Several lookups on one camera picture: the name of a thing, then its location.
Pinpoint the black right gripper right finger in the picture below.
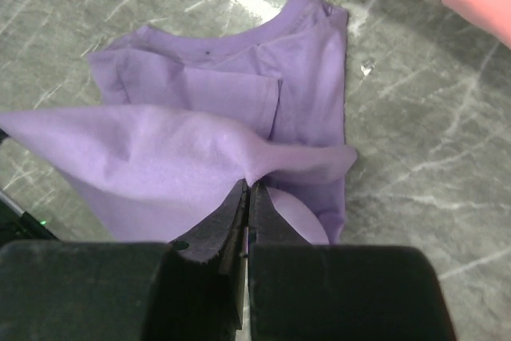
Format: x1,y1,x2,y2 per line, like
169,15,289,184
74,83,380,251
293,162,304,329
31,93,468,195
248,183,456,341

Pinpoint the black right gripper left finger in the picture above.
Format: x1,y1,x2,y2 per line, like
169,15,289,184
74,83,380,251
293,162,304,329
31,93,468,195
1,181,248,340

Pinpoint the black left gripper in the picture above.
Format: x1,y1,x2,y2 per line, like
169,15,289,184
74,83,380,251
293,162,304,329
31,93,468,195
0,127,61,242

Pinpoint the lavender t-shirt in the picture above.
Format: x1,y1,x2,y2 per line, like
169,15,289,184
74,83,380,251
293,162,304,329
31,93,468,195
1,0,357,244

